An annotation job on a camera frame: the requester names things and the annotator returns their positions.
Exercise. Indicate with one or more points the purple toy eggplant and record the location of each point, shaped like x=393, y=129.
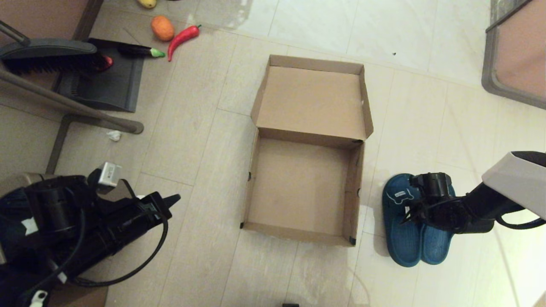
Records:
x=135, y=50

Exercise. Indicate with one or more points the brown wooden furniture panel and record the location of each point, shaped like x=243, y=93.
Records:
x=42, y=17

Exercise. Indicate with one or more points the yellow toy mango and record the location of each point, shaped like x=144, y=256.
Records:
x=146, y=3

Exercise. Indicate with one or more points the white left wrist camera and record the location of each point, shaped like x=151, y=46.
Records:
x=109, y=175

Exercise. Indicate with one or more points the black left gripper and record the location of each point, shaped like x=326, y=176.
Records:
x=123, y=221

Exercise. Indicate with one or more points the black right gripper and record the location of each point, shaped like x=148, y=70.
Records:
x=431, y=185

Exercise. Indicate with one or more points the orange toy fruit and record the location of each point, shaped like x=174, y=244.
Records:
x=162, y=28

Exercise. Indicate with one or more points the brown cardboard shoe box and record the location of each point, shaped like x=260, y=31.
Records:
x=311, y=102

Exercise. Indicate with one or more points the dark blue rubber slipper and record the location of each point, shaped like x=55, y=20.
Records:
x=401, y=238
x=437, y=247

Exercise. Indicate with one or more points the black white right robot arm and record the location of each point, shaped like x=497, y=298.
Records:
x=512, y=170

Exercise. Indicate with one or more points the dark grey dustpan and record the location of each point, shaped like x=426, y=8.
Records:
x=113, y=87

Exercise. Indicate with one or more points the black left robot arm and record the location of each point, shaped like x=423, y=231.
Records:
x=55, y=213

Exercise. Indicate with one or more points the grey broom with black bristles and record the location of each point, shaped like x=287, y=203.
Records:
x=47, y=49

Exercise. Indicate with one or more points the red toy chili pepper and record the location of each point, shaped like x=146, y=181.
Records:
x=180, y=39

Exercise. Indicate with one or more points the small red round toy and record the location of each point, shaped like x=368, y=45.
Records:
x=106, y=63

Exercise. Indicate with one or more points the brown plastic trash bin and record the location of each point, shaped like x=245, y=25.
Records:
x=17, y=181

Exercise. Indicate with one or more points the white crumpled paper ball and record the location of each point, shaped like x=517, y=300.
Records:
x=114, y=135

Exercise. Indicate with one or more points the brown board with grey frame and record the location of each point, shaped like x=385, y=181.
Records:
x=520, y=51

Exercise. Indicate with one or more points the grey-brown metal furniture frame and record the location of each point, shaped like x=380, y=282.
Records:
x=64, y=103

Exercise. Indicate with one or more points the brown cardboard carton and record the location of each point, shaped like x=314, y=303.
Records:
x=85, y=298

